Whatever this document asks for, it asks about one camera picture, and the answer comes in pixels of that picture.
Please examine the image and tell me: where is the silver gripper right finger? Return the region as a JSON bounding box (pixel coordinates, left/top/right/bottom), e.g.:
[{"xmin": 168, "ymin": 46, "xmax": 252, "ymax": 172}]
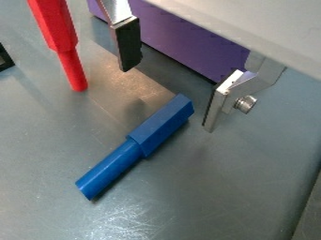
[{"xmin": 201, "ymin": 52, "xmax": 286, "ymax": 132}]

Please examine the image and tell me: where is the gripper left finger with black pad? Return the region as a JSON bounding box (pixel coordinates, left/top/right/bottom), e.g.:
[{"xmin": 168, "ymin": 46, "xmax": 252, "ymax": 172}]
[{"xmin": 94, "ymin": 0, "xmax": 144, "ymax": 73}]

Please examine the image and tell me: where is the blue peg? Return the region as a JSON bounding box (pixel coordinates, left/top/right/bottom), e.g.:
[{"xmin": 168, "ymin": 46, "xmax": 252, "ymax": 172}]
[{"xmin": 74, "ymin": 94, "xmax": 193, "ymax": 201}]

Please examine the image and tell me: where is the black fixture stand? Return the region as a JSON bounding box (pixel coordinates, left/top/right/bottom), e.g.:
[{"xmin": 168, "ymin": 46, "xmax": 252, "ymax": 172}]
[{"xmin": 0, "ymin": 43, "xmax": 14, "ymax": 72}]

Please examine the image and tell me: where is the purple base block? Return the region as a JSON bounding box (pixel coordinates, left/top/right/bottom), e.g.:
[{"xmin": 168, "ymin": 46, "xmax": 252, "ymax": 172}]
[{"xmin": 86, "ymin": 0, "xmax": 250, "ymax": 82}]

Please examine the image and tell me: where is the red peg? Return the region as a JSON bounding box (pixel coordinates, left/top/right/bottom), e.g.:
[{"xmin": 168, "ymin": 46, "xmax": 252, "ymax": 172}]
[{"xmin": 28, "ymin": 0, "xmax": 88, "ymax": 92}]

